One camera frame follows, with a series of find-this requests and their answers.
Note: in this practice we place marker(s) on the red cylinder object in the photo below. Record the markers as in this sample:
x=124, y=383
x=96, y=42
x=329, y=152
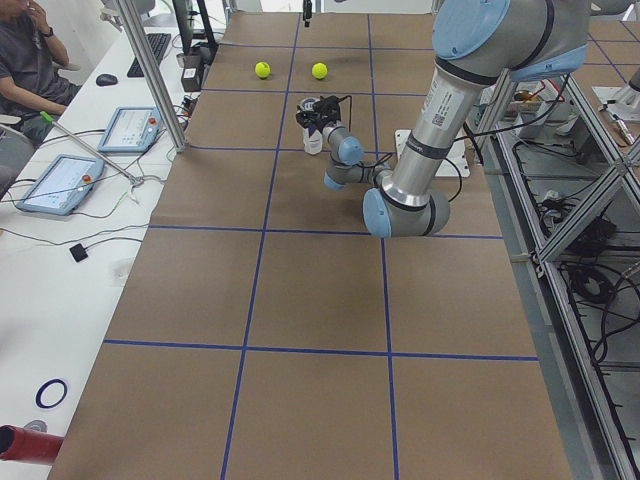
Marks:
x=29, y=446

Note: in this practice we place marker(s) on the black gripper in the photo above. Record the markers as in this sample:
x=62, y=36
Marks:
x=315, y=121

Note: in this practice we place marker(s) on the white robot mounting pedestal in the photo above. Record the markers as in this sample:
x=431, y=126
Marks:
x=453, y=162

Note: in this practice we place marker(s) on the metal rod green handle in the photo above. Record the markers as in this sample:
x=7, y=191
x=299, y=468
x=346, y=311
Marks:
x=135, y=181

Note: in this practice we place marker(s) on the aluminium frame post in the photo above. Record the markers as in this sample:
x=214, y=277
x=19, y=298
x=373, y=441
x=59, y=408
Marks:
x=142, y=50

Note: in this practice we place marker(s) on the small black square device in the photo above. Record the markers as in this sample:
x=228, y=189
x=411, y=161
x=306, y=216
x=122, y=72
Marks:
x=78, y=252

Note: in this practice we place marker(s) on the seated person grey shirt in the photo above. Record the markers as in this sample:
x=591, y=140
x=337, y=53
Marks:
x=30, y=84

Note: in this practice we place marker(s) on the yellow Roland Garros tennis ball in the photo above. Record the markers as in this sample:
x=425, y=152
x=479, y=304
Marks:
x=262, y=70

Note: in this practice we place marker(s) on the black computer mouse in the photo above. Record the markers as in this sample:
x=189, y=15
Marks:
x=104, y=80

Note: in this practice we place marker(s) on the blue teach pendant far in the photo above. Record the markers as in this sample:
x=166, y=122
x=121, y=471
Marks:
x=131, y=130

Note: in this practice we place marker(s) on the clear tennis ball can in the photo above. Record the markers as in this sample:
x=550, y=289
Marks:
x=312, y=138

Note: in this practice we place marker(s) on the yellow Wilson tennis ball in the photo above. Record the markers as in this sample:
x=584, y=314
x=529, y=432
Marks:
x=319, y=71

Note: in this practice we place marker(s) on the blue teach pendant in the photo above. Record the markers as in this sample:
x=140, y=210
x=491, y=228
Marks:
x=131, y=130
x=63, y=186

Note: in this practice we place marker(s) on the aluminium frame rail right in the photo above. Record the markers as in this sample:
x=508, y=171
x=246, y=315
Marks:
x=566, y=174

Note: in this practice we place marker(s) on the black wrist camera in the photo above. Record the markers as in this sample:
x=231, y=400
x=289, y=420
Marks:
x=328, y=106

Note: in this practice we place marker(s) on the blue tape roll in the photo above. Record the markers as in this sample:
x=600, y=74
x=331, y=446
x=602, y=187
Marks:
x=51, y=394

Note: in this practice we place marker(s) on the black box with label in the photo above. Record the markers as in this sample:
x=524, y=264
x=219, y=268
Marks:
x=192, y=72

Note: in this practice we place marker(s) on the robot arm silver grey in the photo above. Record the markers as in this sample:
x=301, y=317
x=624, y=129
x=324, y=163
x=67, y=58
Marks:
x=474, y=42

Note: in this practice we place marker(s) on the blue teach pendant near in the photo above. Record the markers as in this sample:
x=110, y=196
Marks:
x=63, y=186

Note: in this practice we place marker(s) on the black monitor stand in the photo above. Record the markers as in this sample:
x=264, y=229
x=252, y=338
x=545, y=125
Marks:
x=195, y=31

